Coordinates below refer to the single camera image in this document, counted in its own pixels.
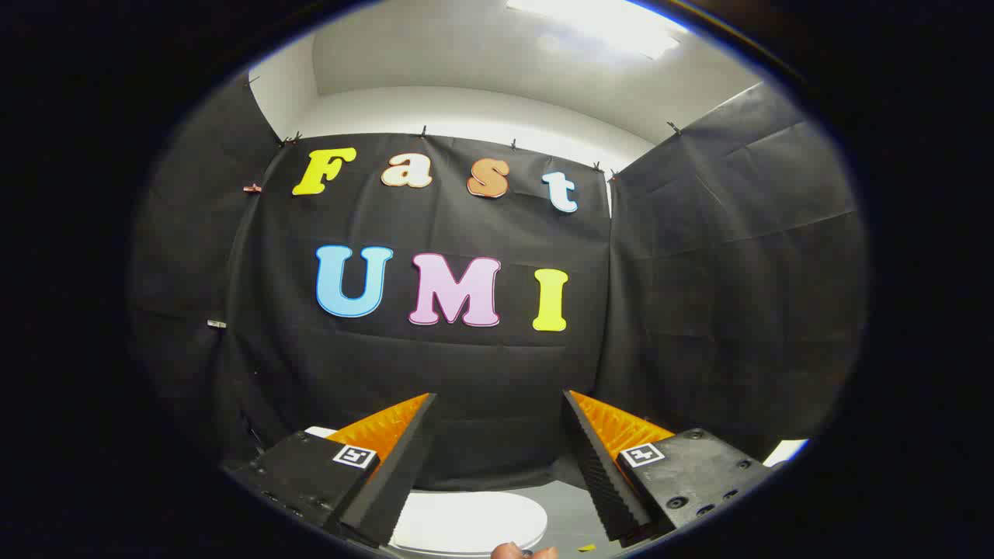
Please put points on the black backdrop cloth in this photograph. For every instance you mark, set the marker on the black backdrop cloth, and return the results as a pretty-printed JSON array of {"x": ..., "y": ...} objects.
[{"x": 481, "y": 365}]

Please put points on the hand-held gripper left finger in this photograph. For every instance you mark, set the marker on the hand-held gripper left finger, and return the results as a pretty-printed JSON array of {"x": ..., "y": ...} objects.
[{"x": 404, "y": 458}]

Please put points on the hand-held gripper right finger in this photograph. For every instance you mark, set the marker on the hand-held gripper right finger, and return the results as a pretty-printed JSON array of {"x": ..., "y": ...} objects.
[{"x": 602, "y": 466}]

